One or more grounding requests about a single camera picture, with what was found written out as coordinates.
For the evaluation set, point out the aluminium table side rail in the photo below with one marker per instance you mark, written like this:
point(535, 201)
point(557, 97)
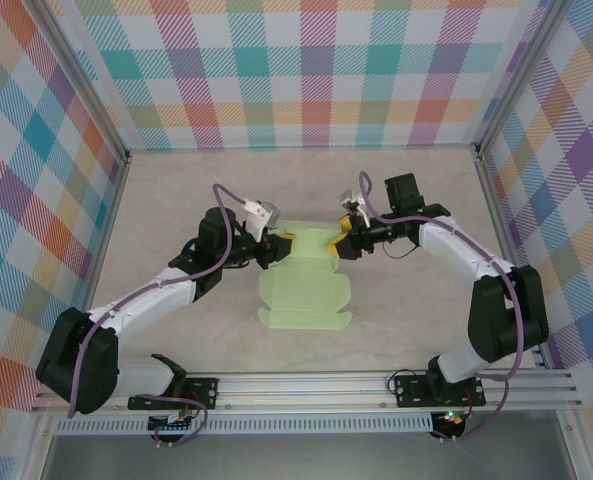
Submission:
point(109, 225)
point(501, 225)

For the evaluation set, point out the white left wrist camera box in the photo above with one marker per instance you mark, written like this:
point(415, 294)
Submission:
point(261, 215)

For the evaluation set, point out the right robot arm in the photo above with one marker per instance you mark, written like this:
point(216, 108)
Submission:
point(491, 320)

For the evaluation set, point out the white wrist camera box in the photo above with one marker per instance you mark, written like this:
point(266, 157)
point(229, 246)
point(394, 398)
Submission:
point(261, 215)
point(353, 205)

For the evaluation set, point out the aluminium frame post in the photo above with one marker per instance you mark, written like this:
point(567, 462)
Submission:
point(76, 75)
point(521, 75)

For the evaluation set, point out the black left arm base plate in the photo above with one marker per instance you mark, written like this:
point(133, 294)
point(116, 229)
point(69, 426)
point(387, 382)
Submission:
point(206, 387)

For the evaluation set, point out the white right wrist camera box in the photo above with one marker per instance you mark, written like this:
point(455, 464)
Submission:
point(353, 205)

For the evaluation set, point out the aluminium mounting rail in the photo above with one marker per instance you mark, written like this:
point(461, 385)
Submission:
point(301, 390)

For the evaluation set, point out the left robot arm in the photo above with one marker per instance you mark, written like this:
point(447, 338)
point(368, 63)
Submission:
point(56, 360)

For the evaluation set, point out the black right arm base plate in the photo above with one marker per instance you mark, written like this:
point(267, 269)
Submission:
point(411, 390)

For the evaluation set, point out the light green paper box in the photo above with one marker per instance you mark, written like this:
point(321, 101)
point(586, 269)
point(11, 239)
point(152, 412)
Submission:
point(303, 300)

